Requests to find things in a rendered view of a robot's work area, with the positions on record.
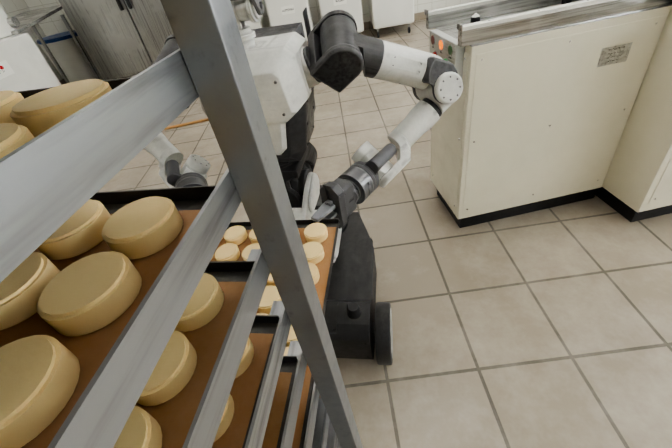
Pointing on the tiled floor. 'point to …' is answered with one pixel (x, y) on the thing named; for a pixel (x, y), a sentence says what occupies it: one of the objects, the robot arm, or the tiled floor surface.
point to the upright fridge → (107, 3)
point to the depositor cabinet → (645, 142)
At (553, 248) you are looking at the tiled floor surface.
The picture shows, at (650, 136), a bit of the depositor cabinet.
